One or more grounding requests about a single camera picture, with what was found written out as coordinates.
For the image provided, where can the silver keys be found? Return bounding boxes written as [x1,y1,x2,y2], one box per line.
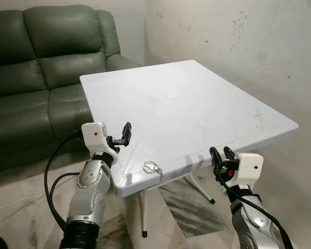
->
[143,161,165,181]

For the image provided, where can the green leather sofa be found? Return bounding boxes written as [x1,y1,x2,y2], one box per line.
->
[0,5,143,174]

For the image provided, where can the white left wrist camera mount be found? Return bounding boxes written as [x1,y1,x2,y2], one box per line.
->
[81,122,119,164]

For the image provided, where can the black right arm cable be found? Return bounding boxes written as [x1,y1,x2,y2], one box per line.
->
[213,163,294,249]

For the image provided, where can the thin white floor wire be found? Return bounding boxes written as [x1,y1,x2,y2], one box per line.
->
[0,200,47,214]

